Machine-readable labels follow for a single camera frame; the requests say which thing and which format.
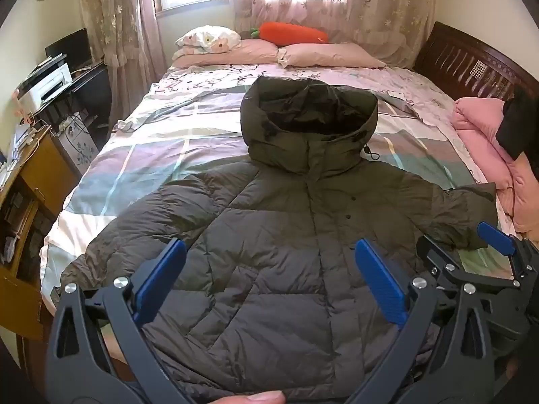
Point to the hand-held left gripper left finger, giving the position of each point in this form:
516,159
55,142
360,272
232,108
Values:
162,277

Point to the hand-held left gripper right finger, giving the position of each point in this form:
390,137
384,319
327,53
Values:
379,282

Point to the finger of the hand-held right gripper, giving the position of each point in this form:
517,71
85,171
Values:
436,256
495,235

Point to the dark olive hooded puffer jacket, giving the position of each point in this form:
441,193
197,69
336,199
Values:
278,227

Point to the person's left hand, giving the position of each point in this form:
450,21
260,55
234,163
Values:
252,398

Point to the pink folded blanket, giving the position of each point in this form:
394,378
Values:
492,147

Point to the dark cloth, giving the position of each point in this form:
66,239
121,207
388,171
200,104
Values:
520,126

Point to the bed with patchwork cover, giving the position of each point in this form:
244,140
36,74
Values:
177,134

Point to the yellow wooden cabinet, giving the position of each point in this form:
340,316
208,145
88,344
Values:
38,185

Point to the white floral small cabinet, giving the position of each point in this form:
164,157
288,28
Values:
78,145

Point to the dark wooden bed headboard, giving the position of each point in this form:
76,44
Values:
467,63

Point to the black desk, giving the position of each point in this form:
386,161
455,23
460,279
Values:
90,92

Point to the white printer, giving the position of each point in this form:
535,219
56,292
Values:
44,84

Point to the pink pillow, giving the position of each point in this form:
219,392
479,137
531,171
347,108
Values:
236,52
328,54

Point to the white floral pillow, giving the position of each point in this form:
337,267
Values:
208,38

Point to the black monitor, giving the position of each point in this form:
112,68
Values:
69,48

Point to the beige floral lace curtain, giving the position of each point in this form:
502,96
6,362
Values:
379,12
122,29

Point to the orange carrot plush toy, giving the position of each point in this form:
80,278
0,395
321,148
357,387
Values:
294,33

